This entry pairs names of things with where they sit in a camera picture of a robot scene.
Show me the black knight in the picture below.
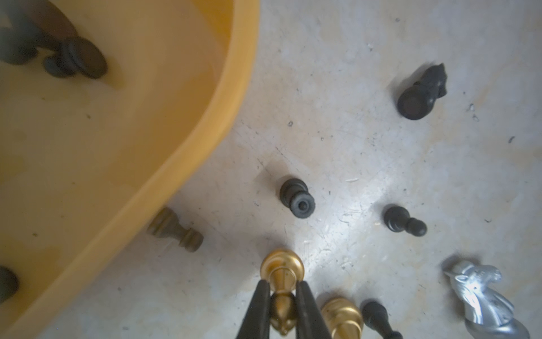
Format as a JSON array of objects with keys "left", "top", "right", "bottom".
[{"left": 397, "top": 63, "right": 447, "bottom": 120}]

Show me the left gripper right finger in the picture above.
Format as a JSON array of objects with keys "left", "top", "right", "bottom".
[{"left": 295, "top": 281, "right": 332, "bottom": 339}]

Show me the black pawn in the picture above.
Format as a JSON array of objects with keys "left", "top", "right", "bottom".
[
  {"left": 1, "top": 26, "right": 38, "bottom": 66},
  {"left": 279, "top": 178, "right": 316, "bottom": 219},
  {"left": 0, "top": 266, "right": 19, "bottom": 304},
  {"left": 361, "top": 301, "right": 403, "bottom": 339},
  {"left": 42, "top": 36, "right": 108, "bottom": 79},
  {"left": 384, "top": 206, "right": 428, "bottom": 237}
]

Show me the silver rook chess piece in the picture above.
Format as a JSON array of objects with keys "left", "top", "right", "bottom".
[{"left": 444, "top": 261, "right": 531, "bottom": 338}]

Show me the gold bishop chess piece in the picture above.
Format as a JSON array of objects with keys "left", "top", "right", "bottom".
[{"left": 260, "top": 248, "right": 305, "bottom": 336}]

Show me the yellow plastic storage box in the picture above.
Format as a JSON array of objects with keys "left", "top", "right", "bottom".
[{"left": 1, "top": 1, "right": 260, "bottom": 338}]

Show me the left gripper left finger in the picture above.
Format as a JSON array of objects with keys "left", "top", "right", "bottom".
[{"left": 236, "top": 280, "right": 271, "bottom": 339}]

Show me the bronze pawn near box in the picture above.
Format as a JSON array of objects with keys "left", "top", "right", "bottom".
[{"left": 146, "top": 207, "right": 204, "bottom": 253}]

